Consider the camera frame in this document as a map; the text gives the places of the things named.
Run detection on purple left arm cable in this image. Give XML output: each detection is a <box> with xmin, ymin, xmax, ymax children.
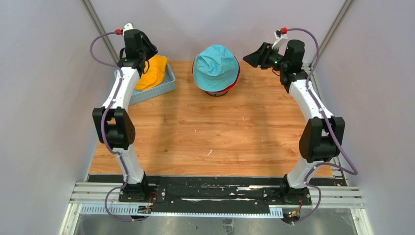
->
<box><xmin>89</xmin><ymin>29</ymin><xmax>130</xmax><ymax>222</ymax></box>

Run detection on black wire hat stand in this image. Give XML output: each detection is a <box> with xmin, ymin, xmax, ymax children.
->
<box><xmin>206</xmin><ymin>91</ymin><xmax>228</xmax><ymax>97</ymax></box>

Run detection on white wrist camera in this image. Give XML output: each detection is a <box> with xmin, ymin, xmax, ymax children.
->
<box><xmin>272</xmin><ymin>27</ymin><xmax>288</xmax><ymax>49</ymax></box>
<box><xmin>122</xmin><ymin>23</ymin><xmax>135</xmax><ymax>33</ymax></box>

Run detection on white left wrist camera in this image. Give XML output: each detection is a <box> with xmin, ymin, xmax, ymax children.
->
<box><xmin>122</xmin><ymin>23</ymin><xmax>135</xmax><ymax>33</ymax></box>

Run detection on aluminium corner frame rail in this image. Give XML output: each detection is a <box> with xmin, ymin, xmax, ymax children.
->
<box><xmin>301</xmin><ymin>0</ymin><xmax>354</xmax><ymax>186</ymax></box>

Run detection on left aluminium corner rail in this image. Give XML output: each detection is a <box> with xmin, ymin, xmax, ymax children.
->
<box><xmin>80</xmin><ymin>0</ymin><xmax>118</xmax><ymax>63</ymax></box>

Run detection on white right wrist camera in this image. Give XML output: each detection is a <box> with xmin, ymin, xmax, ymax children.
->
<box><xmin>272</xmin><ymin>27</ymin><xmax>288</xmax><ymax>49</ymax></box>

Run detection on yellow bucket hat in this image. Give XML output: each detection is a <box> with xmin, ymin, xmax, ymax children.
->
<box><xmin>135</xmin><ymin>55</ymin><xmax>168</xmax><ymax>92</ymax></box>

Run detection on teal plastic basket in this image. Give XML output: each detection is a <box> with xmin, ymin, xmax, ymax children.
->
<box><xmin>122</xmin><ymin>63</ymin><xmax>176</xmax><ymax>105</ymax></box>

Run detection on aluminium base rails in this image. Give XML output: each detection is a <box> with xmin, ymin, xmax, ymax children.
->
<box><xmin>59</xmin><ymin>175</ymin><xmax>373</xmax><ymax>235</ymax></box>

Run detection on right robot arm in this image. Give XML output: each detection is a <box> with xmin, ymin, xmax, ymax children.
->
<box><xmin>243</xmin><ymin>40</ymin><xmax>345</xmax><ymax>204</ymax></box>

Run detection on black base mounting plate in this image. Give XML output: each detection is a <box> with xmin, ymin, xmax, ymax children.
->
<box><xmin>73</xmin><ymin>175</ymin><xmax>346</xmax><ymax>215</ymax></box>

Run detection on teal bucket hat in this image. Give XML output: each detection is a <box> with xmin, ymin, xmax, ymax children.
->
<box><xmin>192</xmin><ymin>44</ymin><xmax>240</xmax><ymax>92</ymax></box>

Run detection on red bucket hat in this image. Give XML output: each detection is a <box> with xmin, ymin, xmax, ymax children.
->
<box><xmin>192</xmin><ymin>56</ymin><xmax>241</xmax><ymax>92</ymax></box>

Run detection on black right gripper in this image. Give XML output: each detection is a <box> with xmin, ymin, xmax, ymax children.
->
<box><xmin>242</xmin><ymin>43</ymin><xmax>287</xmax><ymax>72</ymax></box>

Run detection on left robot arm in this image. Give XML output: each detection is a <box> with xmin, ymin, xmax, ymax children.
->
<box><xmin>90</xmin><ymin>23</ymin><xmax>158</xmax><ymax>202</ymax></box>

